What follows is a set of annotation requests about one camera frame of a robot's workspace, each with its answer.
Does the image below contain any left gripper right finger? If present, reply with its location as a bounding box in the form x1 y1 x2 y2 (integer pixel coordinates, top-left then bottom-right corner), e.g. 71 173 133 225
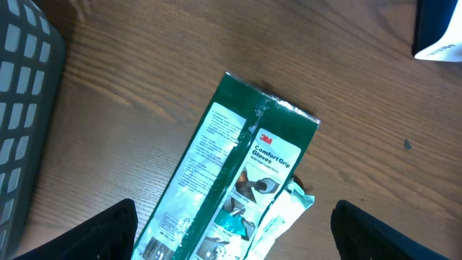
331 200 447 260

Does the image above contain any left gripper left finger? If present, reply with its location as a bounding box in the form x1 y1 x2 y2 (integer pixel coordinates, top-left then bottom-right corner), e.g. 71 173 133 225
14 199 138 260

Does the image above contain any grey plastic mesh basket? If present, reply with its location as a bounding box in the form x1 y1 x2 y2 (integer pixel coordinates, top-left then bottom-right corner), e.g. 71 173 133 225
1 0 66 259

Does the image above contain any light green wipes pack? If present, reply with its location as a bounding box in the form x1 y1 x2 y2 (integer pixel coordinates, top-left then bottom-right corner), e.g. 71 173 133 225
245 178 315 260

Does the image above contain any white barcode scanner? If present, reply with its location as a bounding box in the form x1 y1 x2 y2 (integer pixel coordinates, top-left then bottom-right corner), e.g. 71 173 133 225
411 0 461 62

